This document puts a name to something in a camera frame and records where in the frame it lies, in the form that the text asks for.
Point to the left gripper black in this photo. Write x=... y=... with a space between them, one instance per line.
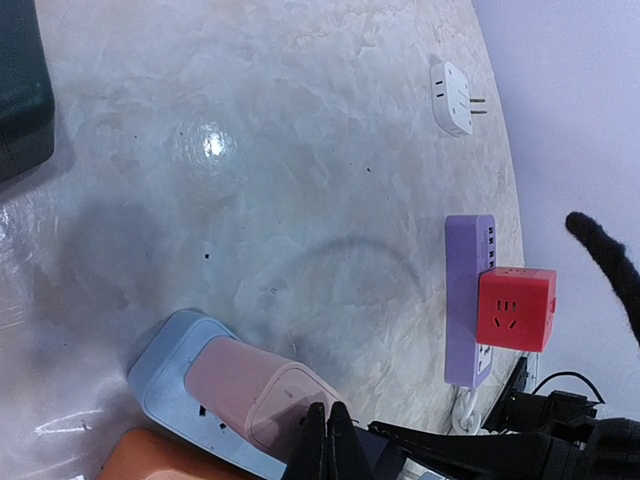
x=552 y=437

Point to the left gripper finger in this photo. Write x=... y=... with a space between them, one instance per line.
x=309 y=459

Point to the pink charger plug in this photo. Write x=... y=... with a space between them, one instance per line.
x=261 y=396

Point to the orange power strip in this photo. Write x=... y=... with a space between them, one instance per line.
x=144 y=455

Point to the light blue power strip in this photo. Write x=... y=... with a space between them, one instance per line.
x=157 y=379

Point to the red cube socket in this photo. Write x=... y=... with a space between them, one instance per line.
x=516 y=308

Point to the purple power strip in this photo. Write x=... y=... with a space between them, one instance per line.
x=470 y=251

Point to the white plug adapter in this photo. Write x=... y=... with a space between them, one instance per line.
x=453 y=106

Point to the dark green cube socket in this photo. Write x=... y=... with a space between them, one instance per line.
x=27 y=98

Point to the dark grey charger plug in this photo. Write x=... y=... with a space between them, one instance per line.
x=385 y=458

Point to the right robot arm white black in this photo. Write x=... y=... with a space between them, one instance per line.
x=610 y=256

